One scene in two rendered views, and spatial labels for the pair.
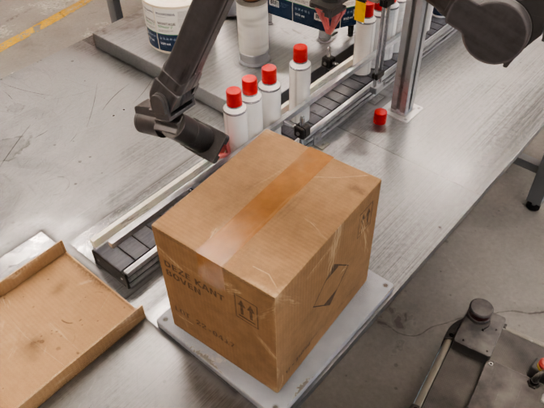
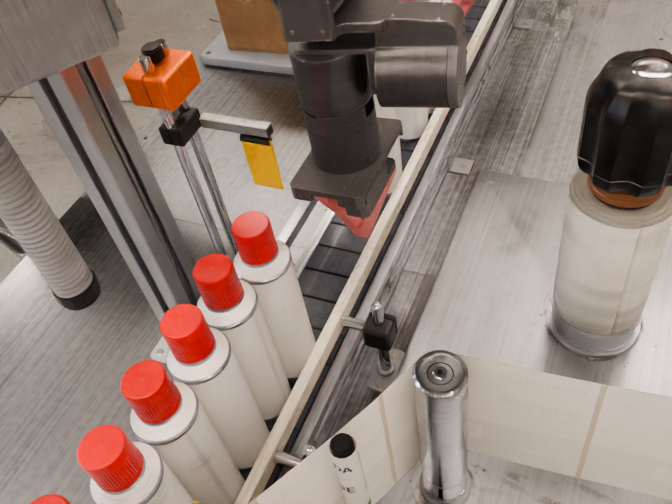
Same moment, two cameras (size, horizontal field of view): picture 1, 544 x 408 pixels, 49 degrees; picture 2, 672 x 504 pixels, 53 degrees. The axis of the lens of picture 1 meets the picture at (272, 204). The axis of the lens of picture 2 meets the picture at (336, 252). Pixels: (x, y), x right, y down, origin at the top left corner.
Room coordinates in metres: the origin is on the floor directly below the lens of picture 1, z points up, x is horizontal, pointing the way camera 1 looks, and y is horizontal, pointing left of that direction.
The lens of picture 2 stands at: (1.84, -0.26, 1.47)
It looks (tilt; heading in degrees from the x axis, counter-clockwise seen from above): 47 degrees down; 170
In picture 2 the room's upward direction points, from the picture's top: 12 degrees counter-clockwise
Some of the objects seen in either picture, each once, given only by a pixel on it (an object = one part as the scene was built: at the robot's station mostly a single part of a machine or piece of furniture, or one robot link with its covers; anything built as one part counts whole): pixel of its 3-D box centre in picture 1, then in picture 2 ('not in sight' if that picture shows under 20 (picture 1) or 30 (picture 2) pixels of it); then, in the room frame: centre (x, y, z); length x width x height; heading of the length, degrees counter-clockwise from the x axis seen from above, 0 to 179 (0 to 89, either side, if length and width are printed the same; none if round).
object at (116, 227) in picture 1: (269, 118); (427, 139); (1.19, 0.00, 0.91); 1.07 x 0.01 x 0.02; 138
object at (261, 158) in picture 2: (359, 10); (262, 161); (1.37, -0.23, 1.09); 0.03 x 0.01 x 0.06; 48
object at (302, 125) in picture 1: (294, 142); not in sight; (1.09, -0.06, 0.91); 0.07 x 0.03 x 0.16; 48
